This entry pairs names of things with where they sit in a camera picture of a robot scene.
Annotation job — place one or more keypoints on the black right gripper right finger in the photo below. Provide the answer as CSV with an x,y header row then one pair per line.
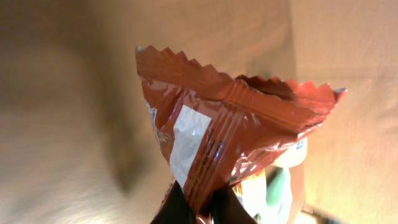
x,y
227,208

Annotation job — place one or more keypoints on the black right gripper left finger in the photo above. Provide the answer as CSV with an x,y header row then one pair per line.
x,y
175,209

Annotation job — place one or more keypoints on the teal wet wipes pack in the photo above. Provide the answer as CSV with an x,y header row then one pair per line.
x,y
278,198

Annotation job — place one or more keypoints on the red Top chocolate bar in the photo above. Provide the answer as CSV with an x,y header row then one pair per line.
x,y
215,131

